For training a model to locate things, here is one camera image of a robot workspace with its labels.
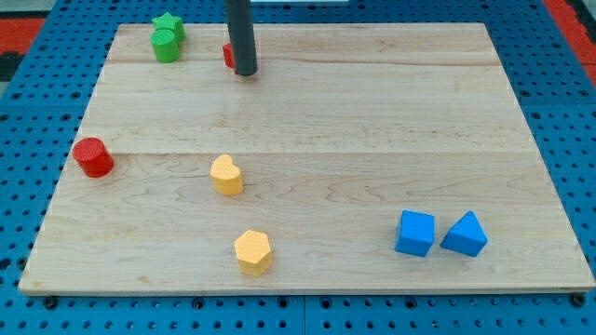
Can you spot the blue cube block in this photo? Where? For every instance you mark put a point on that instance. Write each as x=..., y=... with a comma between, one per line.
x=415, y=233

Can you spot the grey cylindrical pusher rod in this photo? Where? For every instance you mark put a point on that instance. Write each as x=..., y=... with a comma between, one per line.
x=240, y=29

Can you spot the yellow heart block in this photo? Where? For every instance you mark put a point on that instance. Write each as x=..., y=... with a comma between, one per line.
x=226, y=177

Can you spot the red cylinder block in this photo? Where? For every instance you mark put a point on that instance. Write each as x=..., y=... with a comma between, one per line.
x=92, y=156

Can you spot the light wooden board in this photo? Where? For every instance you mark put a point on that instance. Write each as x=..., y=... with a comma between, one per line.
x=343, y=127

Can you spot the yellow hexagon block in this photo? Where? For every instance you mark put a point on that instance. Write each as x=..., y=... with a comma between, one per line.
x=254, y=253

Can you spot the blue triangular prism block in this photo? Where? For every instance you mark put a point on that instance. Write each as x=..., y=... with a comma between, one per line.
x=466, y=236

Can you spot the red block behind rod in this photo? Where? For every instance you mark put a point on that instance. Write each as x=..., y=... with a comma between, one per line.
x=228, y=56

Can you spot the green star block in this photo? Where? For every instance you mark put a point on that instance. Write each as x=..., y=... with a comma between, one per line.
x=171, y=23

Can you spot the green cylinder block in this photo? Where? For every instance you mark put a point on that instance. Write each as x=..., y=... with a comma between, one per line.
x=165, y=45

